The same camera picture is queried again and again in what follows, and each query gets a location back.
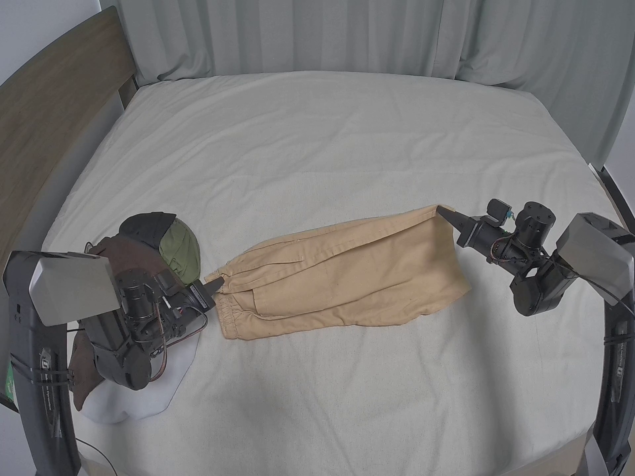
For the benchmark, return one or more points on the tan trousers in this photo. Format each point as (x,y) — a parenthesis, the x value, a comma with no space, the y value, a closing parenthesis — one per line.
(347,275)

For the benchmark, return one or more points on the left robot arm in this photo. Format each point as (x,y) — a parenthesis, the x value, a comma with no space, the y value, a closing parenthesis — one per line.
(69,285)

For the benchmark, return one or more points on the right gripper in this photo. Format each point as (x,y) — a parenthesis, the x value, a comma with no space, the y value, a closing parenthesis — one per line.
(476,236)

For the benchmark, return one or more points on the pale green curtain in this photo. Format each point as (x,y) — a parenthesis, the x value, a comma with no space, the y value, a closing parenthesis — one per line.
(347,18)

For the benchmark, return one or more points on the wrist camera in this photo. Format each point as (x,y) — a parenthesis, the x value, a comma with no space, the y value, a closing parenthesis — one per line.
(496,211)
(166,281)

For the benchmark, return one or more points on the bed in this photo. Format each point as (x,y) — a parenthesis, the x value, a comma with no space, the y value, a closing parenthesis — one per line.
(322,156)

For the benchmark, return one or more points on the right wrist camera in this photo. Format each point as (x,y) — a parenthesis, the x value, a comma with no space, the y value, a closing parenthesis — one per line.
(496,211)

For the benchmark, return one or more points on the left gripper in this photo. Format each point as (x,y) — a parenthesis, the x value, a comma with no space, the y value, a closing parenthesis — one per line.
(201,298)

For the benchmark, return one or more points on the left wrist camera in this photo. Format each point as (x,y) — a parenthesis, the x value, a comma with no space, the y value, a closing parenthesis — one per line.
(166,281)

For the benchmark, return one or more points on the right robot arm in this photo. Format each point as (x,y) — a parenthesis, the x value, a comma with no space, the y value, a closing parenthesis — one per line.
(590,251)

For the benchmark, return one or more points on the black garment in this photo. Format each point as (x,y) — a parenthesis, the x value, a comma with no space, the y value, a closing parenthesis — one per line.
(144,226)

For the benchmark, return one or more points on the green garment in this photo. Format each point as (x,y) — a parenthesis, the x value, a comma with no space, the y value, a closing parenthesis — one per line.
(181,248)

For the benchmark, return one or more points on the brown garment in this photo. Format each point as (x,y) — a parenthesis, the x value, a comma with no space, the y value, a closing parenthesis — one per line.
(134,261)

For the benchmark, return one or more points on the white garment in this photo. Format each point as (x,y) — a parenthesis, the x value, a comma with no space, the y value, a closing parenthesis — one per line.
(149,394)

